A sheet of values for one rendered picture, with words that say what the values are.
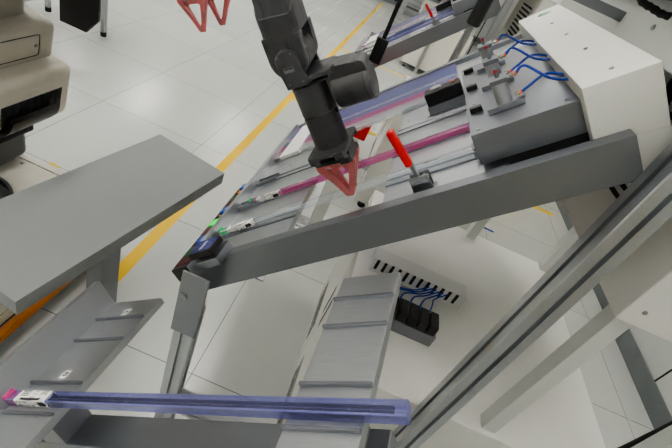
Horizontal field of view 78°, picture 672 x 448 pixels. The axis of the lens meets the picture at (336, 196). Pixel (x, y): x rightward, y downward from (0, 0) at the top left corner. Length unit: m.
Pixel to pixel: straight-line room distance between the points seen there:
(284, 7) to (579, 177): 0.43
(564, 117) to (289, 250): 0.44
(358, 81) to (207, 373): 1.16
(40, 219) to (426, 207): 0.80
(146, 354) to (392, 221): 1.10
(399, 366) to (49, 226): 0.79
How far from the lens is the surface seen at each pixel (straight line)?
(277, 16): 0.60
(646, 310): 0.76
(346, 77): 0.62
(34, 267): 0.98
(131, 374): 1.52
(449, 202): 0.60
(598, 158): 0.59
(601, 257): 0.63
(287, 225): 0.75
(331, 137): 0.66
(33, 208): 1.09
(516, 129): 0.60
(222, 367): 1.55
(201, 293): 0.78
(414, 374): 0.97
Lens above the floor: 1.33
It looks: 34 degrees down
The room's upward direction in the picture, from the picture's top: 25 degrees clockwise
